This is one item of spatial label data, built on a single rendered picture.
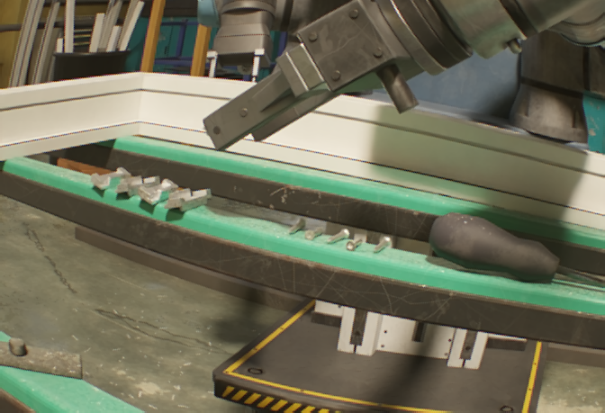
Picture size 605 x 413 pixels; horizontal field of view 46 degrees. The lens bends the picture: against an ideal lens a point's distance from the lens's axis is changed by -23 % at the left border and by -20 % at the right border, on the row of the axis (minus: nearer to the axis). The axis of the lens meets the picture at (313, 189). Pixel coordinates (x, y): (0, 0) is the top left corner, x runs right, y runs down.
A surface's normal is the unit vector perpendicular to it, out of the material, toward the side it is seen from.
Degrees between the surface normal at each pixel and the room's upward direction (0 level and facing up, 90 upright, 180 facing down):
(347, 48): 90
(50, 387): 0
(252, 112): 90
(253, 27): 63
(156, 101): 90
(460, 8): 100
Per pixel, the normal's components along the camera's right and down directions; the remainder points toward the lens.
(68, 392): 0.11, -0.97
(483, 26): -0.01, 0.65
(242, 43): -0.14, -0.23
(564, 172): -0.45, 0.13
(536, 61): -0.76, 0.04
